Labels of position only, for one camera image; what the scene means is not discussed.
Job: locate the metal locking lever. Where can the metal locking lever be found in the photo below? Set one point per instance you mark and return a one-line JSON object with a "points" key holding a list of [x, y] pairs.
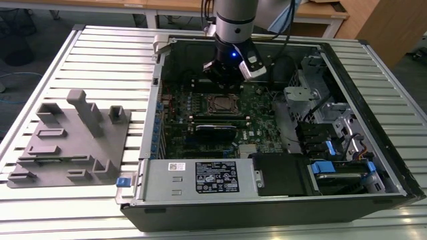
{"points": [[221, 110]]}

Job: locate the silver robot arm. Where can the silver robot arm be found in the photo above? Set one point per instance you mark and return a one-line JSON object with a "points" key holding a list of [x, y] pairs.
{"points": [[235, 22]]}

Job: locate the RAM slot with white clips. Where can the RAM slot with white clips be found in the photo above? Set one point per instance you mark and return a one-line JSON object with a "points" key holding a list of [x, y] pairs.
{"points": [[204, 87], [204, 81]]}

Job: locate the CPU socket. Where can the CPU socket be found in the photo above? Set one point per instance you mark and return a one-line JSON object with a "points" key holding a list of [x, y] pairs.
{"points": [[211, 113]]}

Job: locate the silver metal drive cage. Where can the silver metal drive cage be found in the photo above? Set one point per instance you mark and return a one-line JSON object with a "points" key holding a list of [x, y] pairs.
{"points": [[300, 93]]}

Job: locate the green motherboard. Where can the green motherboard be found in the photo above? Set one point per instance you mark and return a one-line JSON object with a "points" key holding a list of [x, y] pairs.
{"points": [[263, 130]]}

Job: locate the black graphics card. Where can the black graphics card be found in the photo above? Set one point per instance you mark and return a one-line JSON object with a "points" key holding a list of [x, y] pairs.
{"points": [[215, 136]]}

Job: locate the silver chipset heatsink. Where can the silver chipset heatsink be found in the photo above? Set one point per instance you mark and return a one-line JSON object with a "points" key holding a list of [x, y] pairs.
{"points": [[248, 148]]}

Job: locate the wooden desk with white legs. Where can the wooden desk with white legs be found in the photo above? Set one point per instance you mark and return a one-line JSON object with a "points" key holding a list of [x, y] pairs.
{"points": [[320, 12], [66, 3]]}

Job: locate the black plastic disk bay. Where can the black plastic disk bay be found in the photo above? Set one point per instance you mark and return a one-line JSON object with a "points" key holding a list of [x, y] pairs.
{"points": [[313, 137]]}

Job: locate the blue drive bay tab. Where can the blue drive bay tab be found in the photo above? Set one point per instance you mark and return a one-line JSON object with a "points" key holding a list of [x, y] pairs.
{"points": [[329, 148]]}

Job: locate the blue disk carrier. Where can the blue disk carrier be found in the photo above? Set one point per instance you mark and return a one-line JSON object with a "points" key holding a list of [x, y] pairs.
{"points": [[321, 167]]}

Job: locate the wooden cabinet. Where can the wooden cabinet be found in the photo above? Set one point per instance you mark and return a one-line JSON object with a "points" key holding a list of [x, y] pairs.
{"points": [[383, 25]]}

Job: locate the silver power supply unit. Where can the silver power supply unit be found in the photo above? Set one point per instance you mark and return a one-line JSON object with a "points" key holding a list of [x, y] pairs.
{"points": [[160, 182]]}

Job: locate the blue case latch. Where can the blue case latch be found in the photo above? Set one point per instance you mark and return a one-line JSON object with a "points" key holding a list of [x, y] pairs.
{"points": [[122, 182]]}

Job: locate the grey parts rack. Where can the grey parts rack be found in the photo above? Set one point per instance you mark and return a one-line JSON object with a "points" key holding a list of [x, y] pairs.
{"points": [[80, 155]]}

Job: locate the hard disk drive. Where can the hard disk drive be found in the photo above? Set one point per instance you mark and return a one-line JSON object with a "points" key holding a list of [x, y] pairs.
{"points": [[336, 183]]}

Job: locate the black chair caster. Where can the black chair caster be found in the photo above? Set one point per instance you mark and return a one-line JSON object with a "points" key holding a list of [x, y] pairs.
{"points": [[420, 53]]}

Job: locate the black PC case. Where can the black PC case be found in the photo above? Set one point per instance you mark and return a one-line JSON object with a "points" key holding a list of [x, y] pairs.
{"points": [[233, 217]]}

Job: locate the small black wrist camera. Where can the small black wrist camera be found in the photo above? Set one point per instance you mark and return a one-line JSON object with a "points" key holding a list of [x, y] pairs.
{"points": [[209, 68]]}

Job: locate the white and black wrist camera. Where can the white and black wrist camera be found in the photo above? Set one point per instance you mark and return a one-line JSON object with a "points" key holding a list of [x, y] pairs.
{"points": [[253, 66]]}

